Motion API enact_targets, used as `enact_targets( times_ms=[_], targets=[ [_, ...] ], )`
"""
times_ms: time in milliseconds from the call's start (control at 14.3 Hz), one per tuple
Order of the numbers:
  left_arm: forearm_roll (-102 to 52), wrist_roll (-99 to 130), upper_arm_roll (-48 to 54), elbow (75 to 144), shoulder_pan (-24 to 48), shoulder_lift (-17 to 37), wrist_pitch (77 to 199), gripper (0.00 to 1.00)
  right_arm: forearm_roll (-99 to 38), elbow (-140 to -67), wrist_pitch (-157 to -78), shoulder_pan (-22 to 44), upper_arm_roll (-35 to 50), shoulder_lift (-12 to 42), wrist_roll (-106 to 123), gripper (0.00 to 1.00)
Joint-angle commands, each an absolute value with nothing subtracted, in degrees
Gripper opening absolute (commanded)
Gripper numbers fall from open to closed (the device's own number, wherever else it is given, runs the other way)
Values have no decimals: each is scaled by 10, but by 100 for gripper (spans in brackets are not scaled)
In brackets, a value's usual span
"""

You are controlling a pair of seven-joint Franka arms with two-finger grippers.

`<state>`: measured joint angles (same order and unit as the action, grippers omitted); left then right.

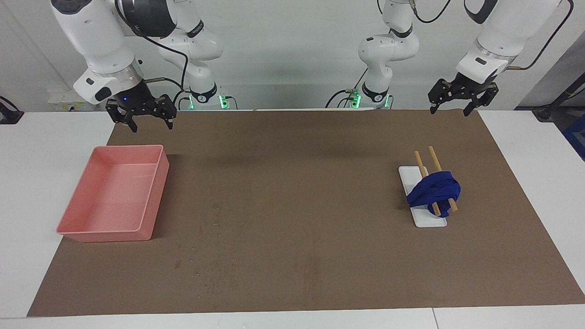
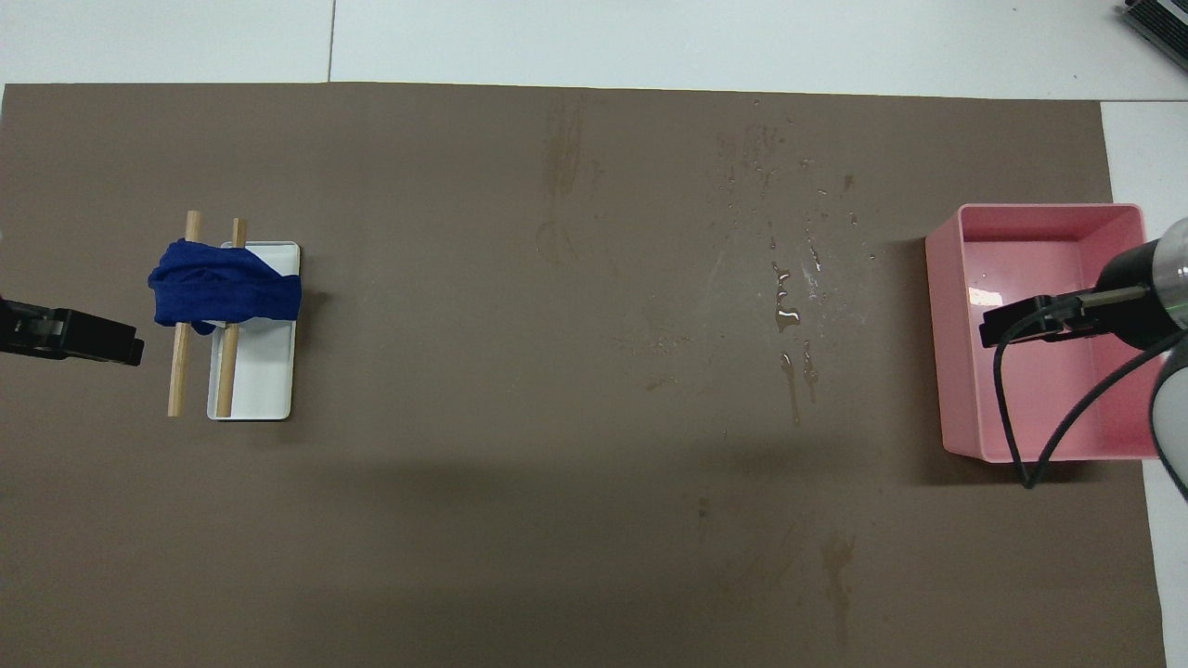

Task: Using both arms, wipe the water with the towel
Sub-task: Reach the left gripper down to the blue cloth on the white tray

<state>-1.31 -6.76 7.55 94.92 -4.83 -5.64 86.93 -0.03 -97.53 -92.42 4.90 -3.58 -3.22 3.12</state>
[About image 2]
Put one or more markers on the blue towel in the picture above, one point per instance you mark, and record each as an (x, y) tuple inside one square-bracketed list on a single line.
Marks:
[(223, 288)]

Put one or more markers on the pink plastic bin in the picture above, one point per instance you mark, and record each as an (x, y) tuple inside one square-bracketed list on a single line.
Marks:
[(1058, 408)]

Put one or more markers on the grey striped device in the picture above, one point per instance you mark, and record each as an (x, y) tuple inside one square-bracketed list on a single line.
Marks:
[(1160, 19)]

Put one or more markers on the large brown table mat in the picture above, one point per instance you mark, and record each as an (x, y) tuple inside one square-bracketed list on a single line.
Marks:
[(557, 464)]

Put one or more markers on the long wooden dowel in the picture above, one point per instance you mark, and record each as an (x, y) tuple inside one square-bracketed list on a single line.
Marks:
[(178, 371)]

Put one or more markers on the white rectangular tray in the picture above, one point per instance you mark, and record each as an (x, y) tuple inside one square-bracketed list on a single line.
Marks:
[(264, 371)]

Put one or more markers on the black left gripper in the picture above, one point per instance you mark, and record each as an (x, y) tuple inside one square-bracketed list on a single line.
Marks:
[(23, 329)]

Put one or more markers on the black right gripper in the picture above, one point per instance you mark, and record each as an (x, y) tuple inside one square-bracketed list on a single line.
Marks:
[(1146, 269)]

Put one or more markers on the spilled water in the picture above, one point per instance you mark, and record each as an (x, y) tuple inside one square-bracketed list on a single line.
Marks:
[(785, 301)]

